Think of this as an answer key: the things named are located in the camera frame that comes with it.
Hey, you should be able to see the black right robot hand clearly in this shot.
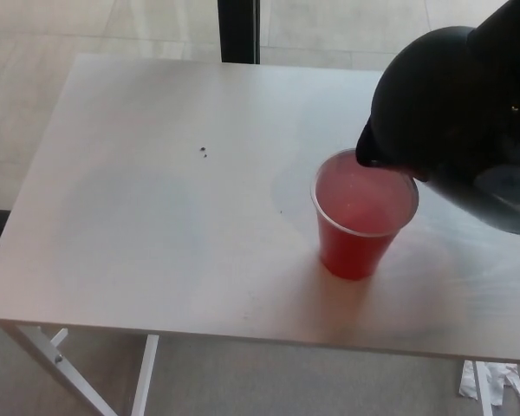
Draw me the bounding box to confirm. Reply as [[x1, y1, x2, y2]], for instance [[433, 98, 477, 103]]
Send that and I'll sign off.
[[466, 0, 520, 61]]

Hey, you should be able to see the black electric kettle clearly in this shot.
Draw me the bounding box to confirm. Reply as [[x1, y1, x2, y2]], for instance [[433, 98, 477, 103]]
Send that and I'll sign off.
[[355, 24, 520, 237]]

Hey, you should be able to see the red plastic cup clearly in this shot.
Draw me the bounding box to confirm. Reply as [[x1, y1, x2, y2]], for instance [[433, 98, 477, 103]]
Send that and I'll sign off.
[[309, 147, 419, 282]]

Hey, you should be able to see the crumpled white paper scrap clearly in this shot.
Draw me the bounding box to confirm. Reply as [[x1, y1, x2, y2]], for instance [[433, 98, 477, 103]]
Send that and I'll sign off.
[[458, 360, 520, 411]]

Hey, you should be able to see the white straight table leg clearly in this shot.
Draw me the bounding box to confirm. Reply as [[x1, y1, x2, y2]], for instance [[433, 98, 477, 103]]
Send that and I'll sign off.
[[471, 360, 496, 416], [132, 334, 160, 416]]

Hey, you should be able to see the white slanted table leg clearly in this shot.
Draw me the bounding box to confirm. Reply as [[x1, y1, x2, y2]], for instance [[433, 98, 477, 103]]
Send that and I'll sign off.
[[3, 324, 116, 416]]

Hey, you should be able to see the black vertical window post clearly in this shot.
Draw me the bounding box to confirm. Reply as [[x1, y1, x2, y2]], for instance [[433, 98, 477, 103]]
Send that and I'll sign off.
[[218, 0, 262, 65]]

